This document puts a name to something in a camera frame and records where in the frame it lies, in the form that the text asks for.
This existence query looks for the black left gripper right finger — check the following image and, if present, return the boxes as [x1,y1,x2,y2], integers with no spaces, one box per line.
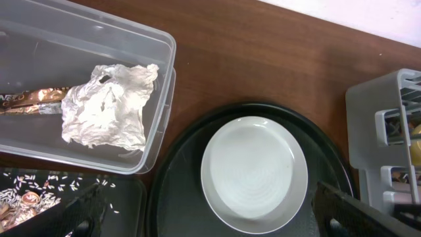
[312,182,420,237]

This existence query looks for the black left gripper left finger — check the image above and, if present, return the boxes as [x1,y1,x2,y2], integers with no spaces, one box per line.
[1,184,107,237]

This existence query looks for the food scraps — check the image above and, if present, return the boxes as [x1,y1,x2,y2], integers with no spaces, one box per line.
[1,183,109,236]

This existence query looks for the grey round plate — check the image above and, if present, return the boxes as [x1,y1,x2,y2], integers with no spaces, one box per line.
[201,116,309,235]

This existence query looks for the yellow bowl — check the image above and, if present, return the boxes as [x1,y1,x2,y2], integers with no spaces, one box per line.
[410,125,421,166]

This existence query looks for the white tissue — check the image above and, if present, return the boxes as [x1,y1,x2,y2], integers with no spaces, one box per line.
[61,64,159,151]

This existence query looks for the gold foil wrapper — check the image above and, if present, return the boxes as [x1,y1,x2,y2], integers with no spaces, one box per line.
[1,87,70,115]

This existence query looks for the grey dishwasher rack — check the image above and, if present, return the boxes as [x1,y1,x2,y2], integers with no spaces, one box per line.
[345,68,420,214]

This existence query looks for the black rectangular tray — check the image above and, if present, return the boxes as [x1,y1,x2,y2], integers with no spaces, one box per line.
[1,167,147,237]

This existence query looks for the round black tray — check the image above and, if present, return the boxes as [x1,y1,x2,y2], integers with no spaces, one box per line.
[146,102,358,237]

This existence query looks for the clear plastic bin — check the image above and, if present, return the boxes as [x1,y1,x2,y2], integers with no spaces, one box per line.
[1,0,176,174]

